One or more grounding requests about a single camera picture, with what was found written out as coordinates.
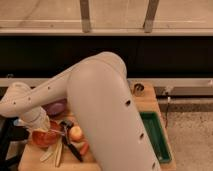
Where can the purple bowl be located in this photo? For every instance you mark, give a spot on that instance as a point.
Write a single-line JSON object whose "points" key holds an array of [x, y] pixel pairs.
{"points": [[56, 107]]}

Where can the silver metal fork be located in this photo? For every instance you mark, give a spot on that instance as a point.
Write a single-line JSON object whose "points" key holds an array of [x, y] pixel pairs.
{"points": [[57, 132]]}

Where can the red bowl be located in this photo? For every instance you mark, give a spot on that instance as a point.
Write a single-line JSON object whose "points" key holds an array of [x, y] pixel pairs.
{"points": [[44, 139]]}

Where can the cream plastic spoon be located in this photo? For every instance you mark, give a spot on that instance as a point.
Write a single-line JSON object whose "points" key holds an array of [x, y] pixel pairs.
{"points": [[47, 154]]}

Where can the orange carrot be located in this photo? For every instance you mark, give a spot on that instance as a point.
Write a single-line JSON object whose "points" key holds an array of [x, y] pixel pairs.
{"points": [[84, 149]]}

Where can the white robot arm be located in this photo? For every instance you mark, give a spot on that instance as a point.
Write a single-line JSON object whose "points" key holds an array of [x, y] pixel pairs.
{"points": [[98, 94]]}

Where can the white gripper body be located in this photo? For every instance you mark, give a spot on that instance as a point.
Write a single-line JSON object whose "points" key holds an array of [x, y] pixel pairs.
{"points": [[36, 118]]}

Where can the red yellow apple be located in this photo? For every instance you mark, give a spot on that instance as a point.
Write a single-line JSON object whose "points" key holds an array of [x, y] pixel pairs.
{"points": [[76, 134]]}

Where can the cream plastic knife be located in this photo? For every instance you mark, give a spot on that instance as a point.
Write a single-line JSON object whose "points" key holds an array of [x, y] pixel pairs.
{"points": [[58, 153]]}

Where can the black chair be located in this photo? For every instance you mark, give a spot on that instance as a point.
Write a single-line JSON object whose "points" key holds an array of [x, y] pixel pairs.
{"points": [[8, 133]]}

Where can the black handled utensil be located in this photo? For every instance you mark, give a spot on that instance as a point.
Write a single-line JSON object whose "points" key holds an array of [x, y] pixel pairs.
{"points": [[67, 125]]}

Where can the green plastic tray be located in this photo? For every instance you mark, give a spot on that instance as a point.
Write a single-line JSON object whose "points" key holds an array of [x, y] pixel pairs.
{"points": [[156, 135]]}

